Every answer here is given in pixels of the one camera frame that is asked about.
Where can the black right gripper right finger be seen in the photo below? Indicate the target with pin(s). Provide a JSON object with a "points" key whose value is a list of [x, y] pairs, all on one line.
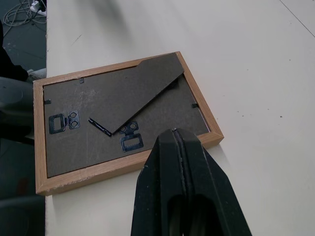
{"points": [[209, 177]]}

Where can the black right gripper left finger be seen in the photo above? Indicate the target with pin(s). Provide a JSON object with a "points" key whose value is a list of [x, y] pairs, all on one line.
{"points": [[157, 177]]}

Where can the white power strip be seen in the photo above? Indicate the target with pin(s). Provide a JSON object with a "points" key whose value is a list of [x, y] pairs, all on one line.
{"points": [[37, 7]]}

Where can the wooden picture frame back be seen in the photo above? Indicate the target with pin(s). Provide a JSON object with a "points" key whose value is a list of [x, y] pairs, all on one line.
{"points": [[81, 147]]}

